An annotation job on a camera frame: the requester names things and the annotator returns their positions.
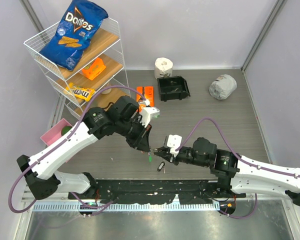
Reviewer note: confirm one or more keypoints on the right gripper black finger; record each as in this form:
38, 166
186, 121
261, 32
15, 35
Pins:
163, 155
160, 149

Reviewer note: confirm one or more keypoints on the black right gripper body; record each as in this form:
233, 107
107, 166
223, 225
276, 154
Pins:
171, 157

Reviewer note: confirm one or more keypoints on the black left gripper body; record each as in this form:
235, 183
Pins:
134, 139

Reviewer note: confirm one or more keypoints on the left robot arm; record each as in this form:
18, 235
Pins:
124, 117

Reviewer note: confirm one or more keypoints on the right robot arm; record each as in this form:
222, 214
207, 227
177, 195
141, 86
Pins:
236, 174

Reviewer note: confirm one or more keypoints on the orange razor box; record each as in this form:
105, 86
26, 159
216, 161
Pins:
148, 92

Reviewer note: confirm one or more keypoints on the black plastic storage bin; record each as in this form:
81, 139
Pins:
180, 95

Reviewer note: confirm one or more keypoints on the yellow M&M candy bag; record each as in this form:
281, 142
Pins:
80, 92

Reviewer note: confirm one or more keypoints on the green lime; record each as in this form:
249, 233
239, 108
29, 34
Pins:
65, 129

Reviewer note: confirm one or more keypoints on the white toilet paper roll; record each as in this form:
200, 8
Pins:
163, 67

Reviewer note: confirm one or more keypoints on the orange snack box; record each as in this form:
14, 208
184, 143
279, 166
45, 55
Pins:
92, 70

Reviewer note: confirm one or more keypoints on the grey wrapped paper bundle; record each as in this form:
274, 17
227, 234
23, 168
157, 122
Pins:
222, 87

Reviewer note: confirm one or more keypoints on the pink plastic tray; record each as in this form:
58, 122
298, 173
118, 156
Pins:
53, 134

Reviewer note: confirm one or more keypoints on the blue Doritos chip bag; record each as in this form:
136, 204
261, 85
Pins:
74, 32

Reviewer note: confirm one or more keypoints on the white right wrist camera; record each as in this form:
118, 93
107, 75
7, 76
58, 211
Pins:
172, 143

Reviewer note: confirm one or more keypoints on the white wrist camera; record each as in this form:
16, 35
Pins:
172, 143
148, 112

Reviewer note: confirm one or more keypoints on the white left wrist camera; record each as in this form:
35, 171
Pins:
148, 112

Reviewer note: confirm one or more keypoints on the white wire wooden shelf rack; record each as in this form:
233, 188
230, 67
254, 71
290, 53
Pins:
105, 45

